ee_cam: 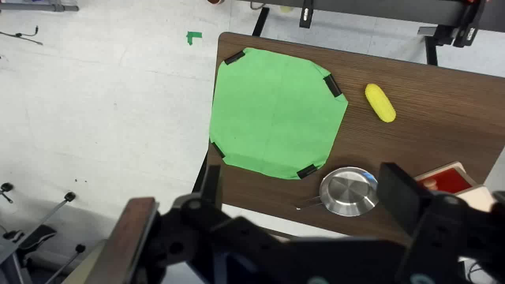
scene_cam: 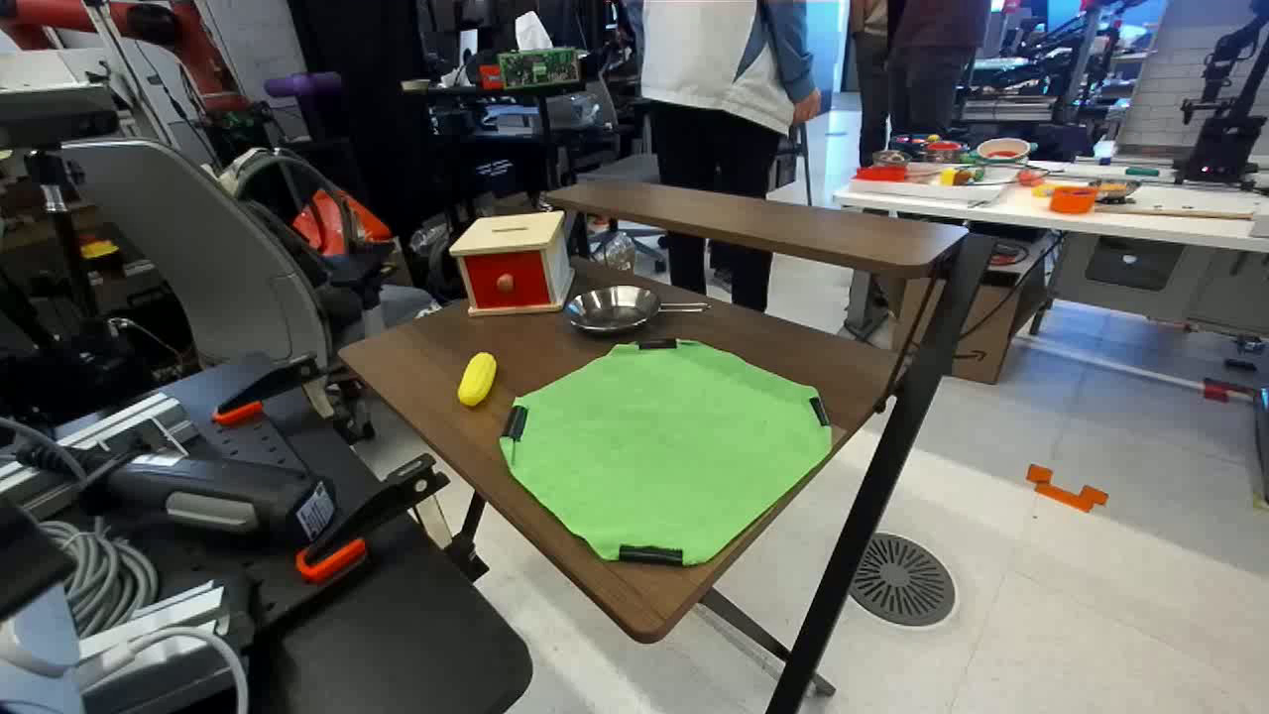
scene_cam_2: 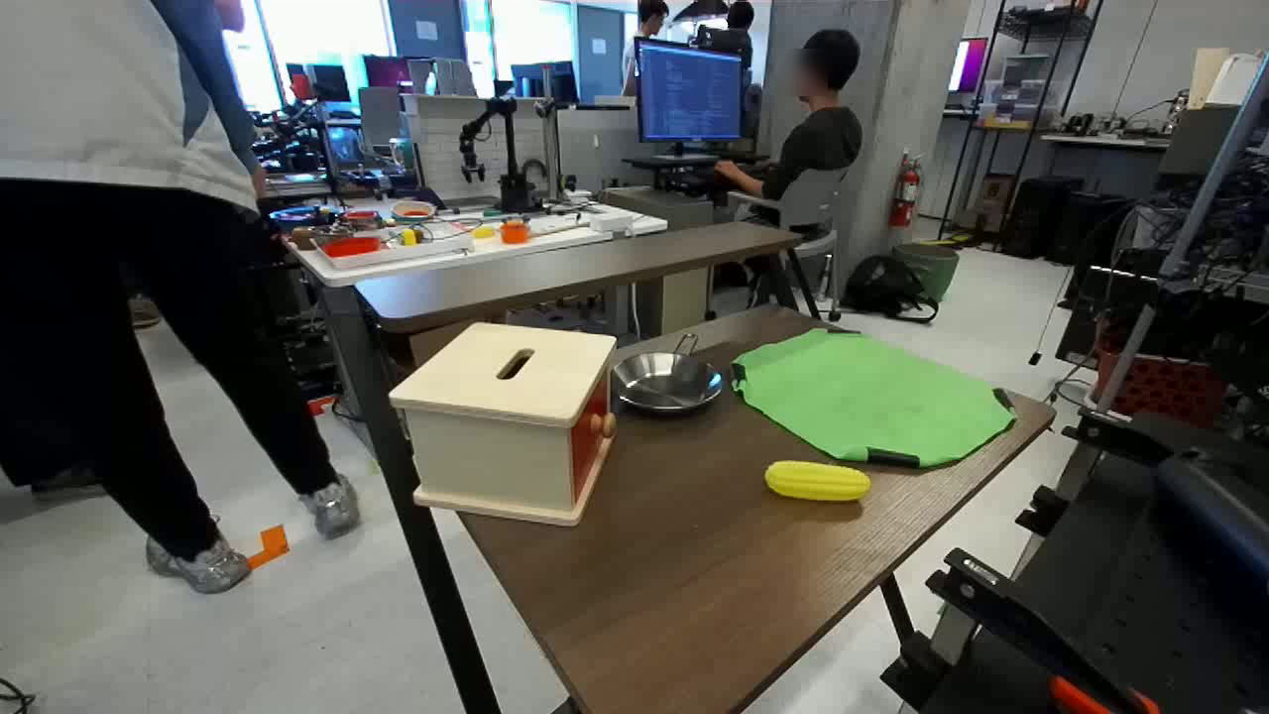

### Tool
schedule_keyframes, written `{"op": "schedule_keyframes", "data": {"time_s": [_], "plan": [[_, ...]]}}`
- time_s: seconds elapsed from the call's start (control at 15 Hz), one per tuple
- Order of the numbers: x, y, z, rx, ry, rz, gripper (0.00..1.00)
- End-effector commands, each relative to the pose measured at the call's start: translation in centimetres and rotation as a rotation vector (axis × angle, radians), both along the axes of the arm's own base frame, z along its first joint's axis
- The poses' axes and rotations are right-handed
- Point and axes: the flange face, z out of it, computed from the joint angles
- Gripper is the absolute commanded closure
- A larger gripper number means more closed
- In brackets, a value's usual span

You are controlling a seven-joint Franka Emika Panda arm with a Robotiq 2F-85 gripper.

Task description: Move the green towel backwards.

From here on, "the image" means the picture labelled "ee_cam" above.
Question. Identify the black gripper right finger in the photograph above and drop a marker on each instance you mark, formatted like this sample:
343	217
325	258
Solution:
400	198

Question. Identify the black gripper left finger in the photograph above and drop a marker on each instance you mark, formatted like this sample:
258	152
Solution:
213	187

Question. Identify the green towel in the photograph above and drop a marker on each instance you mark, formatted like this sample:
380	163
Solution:
274	111

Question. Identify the black tape strip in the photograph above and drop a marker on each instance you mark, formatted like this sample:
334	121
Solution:
307	171
332	86
219	151
235	58

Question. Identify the silver metal bowl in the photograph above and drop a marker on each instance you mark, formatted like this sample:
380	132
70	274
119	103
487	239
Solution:
348	192

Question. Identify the wooden box with red side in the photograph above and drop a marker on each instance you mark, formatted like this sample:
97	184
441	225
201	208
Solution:
454	181

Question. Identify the yellow toy banana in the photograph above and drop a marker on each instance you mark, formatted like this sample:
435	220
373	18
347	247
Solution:
380	103

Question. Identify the dark wood side table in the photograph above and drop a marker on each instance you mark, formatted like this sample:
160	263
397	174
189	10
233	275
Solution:
129	238

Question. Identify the green tape floor mark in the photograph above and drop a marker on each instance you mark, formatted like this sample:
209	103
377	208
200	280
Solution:
194	37

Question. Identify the black tripod stand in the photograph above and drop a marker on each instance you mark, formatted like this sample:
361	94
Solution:
37	234

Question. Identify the black equipment cart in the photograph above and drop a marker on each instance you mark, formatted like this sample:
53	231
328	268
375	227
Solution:
448	14

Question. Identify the black table frame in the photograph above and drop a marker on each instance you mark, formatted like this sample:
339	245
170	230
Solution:
200	176

